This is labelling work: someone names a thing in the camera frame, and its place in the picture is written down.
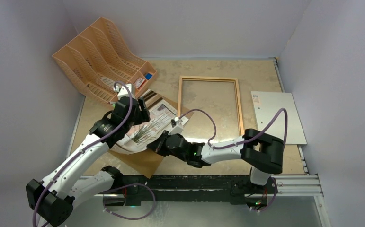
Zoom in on plant window photo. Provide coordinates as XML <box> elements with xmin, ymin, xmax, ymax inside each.
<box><xmin>110</xmin><ymin>89</ymin><xmax>178</xmax><ymax>155</ymax></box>

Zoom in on brown wooden picture frame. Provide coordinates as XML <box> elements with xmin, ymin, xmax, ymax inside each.
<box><xmin>177</xmin><ymin>75</ymin><xmax>245</xmax><ymax>137</ymax></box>

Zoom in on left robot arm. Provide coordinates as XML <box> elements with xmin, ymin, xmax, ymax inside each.
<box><xmin>26</xmin><ymin>97</ymin><xmax>150</xmax><ymax>227</ymax></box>

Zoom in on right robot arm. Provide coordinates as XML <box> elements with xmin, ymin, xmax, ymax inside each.
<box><xmin>147</xmin><ymin>129</ymin><xmax>286</xmax><ymax>192</ymax></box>

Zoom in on brown backing board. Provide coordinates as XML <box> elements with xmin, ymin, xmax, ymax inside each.
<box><xmin>108</xmin><ymin>91</ymin><xmax>194</xmax><ymax>179</ymax></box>

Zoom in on red white small box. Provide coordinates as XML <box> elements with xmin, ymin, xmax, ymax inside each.
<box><xmin>134</xmin><ymin>77</ymin><xmax>146</xmax><ymax>89</ymax></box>

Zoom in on blue small box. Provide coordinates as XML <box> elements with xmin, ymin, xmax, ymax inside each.
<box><xmin>145</xmin><ymin>73</ymin><xmax>152</xmax><ymax>80</ymax></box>

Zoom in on orange plastic file organizer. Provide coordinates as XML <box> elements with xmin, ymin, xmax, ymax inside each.
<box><xmin>52</xmin><ymin>17</ymin><xmax>158</xmax><ymax>108</ymax></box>

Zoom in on white panel sheet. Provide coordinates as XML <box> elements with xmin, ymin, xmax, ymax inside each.
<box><xmin>251</xmin><ymin>91</ymin><xmax>308</xmax><ymax>145</ymax></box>

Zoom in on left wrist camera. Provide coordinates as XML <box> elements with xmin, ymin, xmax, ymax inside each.
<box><xmin>113</xmin><ymin>84</ymin><xmax>135</xmax><ymax>99</ymax></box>

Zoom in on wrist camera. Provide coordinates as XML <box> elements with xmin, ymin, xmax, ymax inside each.
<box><xmin>113</xmin><ymin>84</ymin><xmax>135</xmax><ymax>99</ymax></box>
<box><xmin>169</xmin><ymin>117</ymin><xmax>184</xmax><ymax>135</ymax></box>

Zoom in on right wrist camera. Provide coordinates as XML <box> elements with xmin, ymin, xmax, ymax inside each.
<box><xmin>169</xmin><ymin>117</ymin><xmax>184</xmax><ymax>135</ymax></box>

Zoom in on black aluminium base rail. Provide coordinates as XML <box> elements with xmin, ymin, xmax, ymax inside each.
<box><xmin>93</xmin><ymin>175</ymin><xmax>322</xmax><ymax>209</ymax></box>

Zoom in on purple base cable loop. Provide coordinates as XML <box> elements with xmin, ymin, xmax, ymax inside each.
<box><xmin>102</xmin><ymin>183</ymin><xmax>156</xmax><ymax>220</ymax></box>

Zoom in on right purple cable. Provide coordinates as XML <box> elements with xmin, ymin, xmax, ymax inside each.
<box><xmin>178</xmin><ymin>108</ymin><xmax>289</xmax><ymax>214</ymax></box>

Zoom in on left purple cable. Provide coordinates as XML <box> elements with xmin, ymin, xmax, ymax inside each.
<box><xmin>31</xmin><ymin>82</ymin><xmax>134</xmax><ymax>227</ymax></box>

